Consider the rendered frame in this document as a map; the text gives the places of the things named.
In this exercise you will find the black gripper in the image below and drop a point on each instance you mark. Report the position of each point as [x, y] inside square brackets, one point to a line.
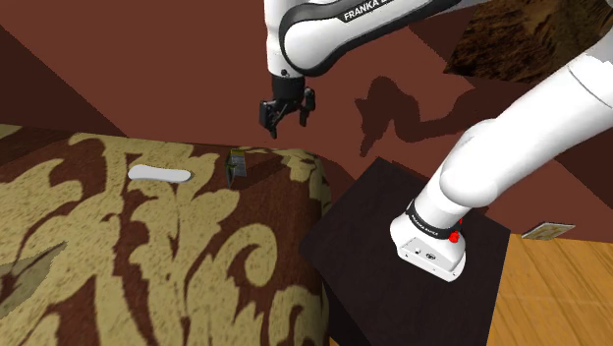
[288, 88]

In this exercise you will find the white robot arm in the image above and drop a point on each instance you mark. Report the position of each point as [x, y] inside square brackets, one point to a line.
[507, 144]

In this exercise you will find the small green grey box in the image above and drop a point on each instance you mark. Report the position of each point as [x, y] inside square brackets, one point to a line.
[236, 165]

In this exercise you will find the white oblong flat remote control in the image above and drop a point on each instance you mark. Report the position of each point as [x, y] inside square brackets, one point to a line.
[160, 173]

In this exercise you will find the dark robot stand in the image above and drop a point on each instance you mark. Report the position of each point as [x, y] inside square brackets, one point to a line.
[373, 268]

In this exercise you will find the brown beige patterned sofa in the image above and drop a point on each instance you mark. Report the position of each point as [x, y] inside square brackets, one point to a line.
[143, 268]

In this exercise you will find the small beige flat panel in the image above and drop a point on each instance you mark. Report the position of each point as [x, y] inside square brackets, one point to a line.
[548, 231]

